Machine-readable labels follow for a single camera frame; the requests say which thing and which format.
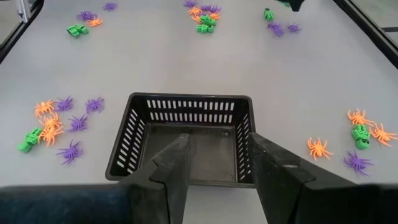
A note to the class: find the black slotted plastic basket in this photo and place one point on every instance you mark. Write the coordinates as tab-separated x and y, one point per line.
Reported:
214	155

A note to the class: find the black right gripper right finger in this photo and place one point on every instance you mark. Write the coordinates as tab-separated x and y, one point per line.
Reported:
280	186

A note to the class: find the grey table mat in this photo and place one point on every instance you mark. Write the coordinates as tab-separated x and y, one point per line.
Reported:
199	62

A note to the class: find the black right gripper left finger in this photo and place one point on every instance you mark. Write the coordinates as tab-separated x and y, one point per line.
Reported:
168	186

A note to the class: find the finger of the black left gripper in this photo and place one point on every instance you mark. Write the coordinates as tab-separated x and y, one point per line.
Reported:
296	4

